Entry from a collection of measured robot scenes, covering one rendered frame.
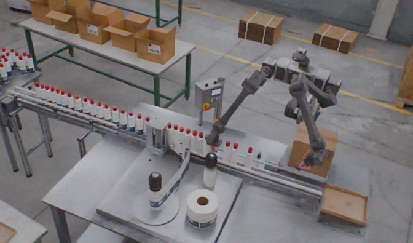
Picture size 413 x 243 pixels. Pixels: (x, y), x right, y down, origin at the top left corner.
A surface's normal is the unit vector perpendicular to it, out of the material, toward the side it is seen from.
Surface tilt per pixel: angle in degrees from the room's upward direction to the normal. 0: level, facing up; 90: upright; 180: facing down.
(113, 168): 0
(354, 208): 0
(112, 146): 0
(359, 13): 90
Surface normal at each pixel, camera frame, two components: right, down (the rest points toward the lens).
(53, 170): 0.06, -0.81
